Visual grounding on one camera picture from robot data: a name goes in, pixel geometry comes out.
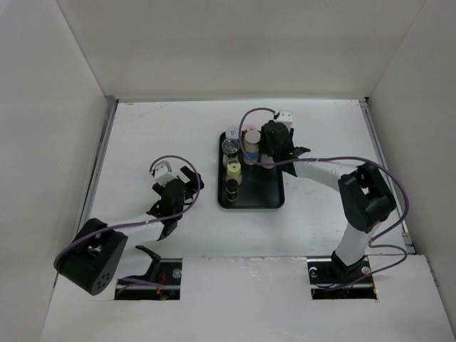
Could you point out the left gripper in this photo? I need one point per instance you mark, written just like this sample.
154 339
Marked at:
192 187

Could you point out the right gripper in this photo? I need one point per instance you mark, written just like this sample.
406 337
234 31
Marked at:
264 142

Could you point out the blue label grey cap jar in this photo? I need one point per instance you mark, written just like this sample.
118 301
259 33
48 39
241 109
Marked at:
251 146

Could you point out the clear cap salt grinder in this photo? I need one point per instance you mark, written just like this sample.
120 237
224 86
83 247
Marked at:
230 149

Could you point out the yellow cap spice shaker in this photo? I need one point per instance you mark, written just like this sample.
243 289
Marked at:
234 171

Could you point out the small dark pepper bottle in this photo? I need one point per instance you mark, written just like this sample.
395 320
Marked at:
232 190

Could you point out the black cap white spice bottle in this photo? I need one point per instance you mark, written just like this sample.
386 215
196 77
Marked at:
267 162

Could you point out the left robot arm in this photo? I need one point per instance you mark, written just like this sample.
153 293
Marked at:
91 259

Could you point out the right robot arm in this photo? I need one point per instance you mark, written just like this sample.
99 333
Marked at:
366 199

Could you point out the black rectangular tray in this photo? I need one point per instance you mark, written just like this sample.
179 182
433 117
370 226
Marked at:
261 188

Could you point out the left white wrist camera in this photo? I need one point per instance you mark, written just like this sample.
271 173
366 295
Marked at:
162 173

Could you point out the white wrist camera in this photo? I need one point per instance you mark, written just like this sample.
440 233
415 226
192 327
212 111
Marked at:
162 173
285 117

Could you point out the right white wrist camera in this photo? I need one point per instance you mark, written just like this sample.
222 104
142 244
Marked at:
285 117

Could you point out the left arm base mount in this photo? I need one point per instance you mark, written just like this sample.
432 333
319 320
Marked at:
160 282

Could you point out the left aluminium table rail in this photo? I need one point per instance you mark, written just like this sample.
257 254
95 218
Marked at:
112 102

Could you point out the aluminium table rail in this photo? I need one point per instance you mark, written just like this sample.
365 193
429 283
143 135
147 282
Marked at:
363 102
112 102

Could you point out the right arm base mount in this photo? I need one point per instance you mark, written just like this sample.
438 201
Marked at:
331 280

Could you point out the right aluminium table rail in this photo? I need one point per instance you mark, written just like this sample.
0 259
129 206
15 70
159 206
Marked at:
363 102

